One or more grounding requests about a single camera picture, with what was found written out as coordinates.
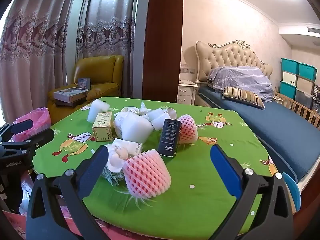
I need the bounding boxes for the bed with blue sheet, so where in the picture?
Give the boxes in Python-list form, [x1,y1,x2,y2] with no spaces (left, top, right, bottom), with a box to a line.
[197,86,320,183]

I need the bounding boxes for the beige lace-trimmed curtain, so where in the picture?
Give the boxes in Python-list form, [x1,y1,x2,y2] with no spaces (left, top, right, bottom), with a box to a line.
[75,0,141,98]
[0,0,78,130]

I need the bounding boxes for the green patterned wrapper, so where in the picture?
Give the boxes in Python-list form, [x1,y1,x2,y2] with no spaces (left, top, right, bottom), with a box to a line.
[101,166,125,187]

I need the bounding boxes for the yellow leather armchair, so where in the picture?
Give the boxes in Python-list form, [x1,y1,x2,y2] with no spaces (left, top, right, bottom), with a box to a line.
[47,55,125,125]

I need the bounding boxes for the white flat box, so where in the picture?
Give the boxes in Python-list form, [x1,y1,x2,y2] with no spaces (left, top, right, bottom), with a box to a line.
[53,87,90,103]

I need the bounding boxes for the green cartoon tablecloth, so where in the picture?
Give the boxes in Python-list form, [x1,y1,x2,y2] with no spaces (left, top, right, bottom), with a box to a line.
[35,96,279,233]

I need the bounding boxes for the pink patterned pants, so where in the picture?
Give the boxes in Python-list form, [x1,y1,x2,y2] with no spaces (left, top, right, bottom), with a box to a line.
[5,205,125,240]

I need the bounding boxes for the brown flat box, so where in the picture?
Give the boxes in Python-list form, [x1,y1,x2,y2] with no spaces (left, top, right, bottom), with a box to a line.
[55,99,75,107]

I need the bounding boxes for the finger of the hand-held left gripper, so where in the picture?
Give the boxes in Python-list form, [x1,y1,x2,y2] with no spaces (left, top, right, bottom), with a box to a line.
[5,129,55,155]
[10,119,34,135]

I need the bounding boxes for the white nightstand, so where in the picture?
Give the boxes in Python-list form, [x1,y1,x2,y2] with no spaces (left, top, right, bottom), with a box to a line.
[177,79,199,105]

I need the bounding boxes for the white foam block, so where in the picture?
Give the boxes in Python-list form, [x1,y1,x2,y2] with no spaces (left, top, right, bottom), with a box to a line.
[147,108,175,131]
[87,99,110,122]

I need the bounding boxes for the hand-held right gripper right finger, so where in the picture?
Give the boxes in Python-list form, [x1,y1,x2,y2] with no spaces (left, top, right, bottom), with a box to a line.
[207,144,294,240]

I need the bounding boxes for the pink foam fruit net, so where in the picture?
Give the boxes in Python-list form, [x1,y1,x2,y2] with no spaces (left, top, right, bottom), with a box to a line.
[176,114,199,145]
[122,149,172,200]

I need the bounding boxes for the purple striped quilt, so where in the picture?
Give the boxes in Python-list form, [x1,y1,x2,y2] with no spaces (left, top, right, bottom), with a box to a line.
[207,66,274,103]

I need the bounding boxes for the wooden crib rail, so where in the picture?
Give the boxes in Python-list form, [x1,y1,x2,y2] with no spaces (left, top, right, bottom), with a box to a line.
[275,92,320,123]

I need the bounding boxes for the twisted white tissue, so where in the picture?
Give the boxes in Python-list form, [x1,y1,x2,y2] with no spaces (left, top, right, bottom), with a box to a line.
[140,101,153,115]

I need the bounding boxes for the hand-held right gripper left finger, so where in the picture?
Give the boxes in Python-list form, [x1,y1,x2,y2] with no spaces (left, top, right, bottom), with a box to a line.
[26,145,118,240]

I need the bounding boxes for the brown striped pillow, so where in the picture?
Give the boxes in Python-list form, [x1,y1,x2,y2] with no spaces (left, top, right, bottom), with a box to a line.
[222,86,265,110]

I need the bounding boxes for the beige tufted headboard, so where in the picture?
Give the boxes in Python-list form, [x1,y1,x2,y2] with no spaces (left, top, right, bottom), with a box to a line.
[195,39,273,83]

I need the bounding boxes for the small blue picture box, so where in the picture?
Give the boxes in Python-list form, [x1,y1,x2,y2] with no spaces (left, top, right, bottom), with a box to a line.
[77,77,91,90]

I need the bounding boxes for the black carton box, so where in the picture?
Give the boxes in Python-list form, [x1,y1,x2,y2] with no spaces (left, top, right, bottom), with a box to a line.
[157,119,182,158]

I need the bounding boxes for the yellow carton box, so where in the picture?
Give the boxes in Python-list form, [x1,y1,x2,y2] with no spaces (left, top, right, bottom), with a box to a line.
[92,112,116,142]

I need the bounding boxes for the white paper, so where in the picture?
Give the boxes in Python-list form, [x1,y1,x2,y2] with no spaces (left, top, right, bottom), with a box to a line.
[121,106,139,116]

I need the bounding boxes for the stack of storage bins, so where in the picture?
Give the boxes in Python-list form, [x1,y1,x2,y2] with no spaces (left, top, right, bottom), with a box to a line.
[279,57,318,110]

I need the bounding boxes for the brown wooden panel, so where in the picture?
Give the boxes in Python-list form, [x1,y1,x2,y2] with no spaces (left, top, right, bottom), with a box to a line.
[142,0,184,103]

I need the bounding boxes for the pink plastic bag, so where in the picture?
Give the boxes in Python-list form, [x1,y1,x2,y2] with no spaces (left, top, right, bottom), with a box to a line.
[12,107,52,143]

